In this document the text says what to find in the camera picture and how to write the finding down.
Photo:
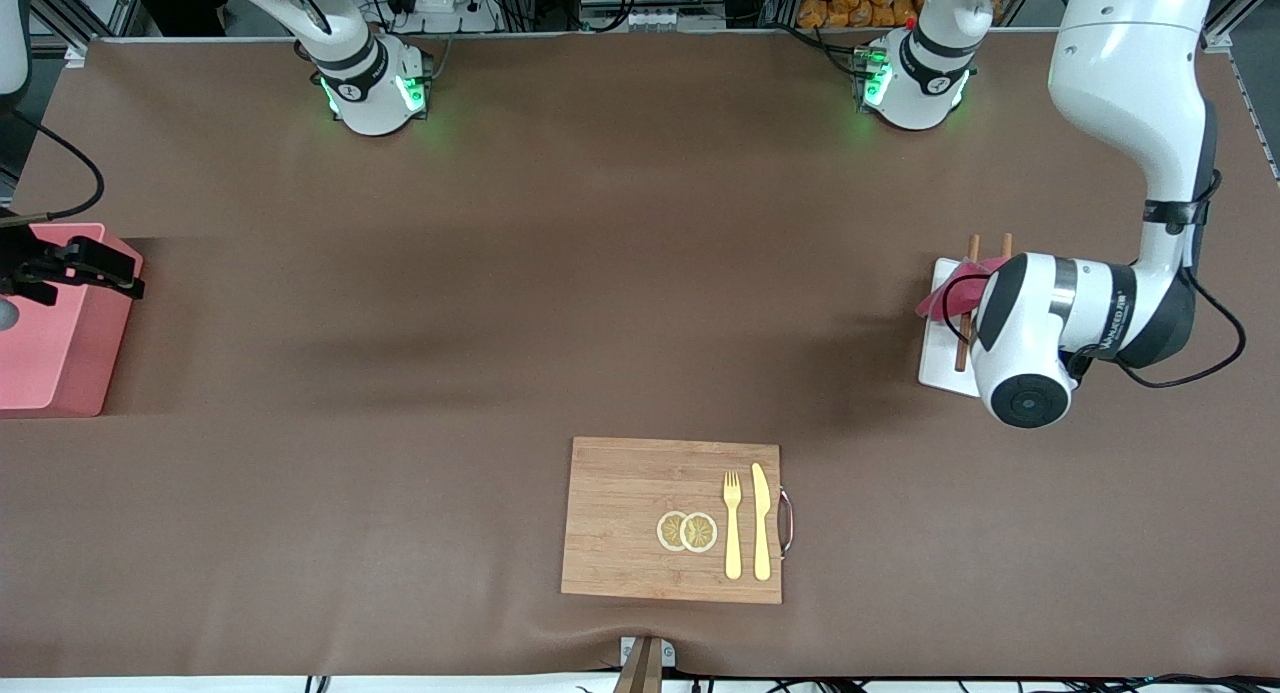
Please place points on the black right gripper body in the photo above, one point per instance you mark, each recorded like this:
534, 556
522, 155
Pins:
22, 257

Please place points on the red cloth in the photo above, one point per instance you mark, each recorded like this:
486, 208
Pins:
950, 293

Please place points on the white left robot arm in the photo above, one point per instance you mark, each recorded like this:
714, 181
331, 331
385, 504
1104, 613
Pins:
1130, 93

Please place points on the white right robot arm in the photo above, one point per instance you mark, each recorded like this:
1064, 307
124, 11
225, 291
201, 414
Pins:
370, 98

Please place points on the pink plastic bin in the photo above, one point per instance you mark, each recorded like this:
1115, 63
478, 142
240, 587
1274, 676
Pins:
50, 343

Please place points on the white power strip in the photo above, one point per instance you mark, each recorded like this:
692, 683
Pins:
440, 3

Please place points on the wooden cutting board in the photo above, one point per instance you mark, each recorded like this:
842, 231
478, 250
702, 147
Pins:
620, 523

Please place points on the lemon slice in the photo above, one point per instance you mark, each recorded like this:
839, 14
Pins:
699, 532
668, 530

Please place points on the yellow plastic fork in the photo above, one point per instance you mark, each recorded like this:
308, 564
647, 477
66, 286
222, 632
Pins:
733, 533

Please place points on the yellow plastic knife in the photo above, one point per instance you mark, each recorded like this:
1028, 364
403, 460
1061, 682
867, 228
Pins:
761, 523

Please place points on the white rack base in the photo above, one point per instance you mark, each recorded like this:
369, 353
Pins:
940, 368

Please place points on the grey table clamp bracket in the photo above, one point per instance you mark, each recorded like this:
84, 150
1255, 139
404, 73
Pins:
645, 658

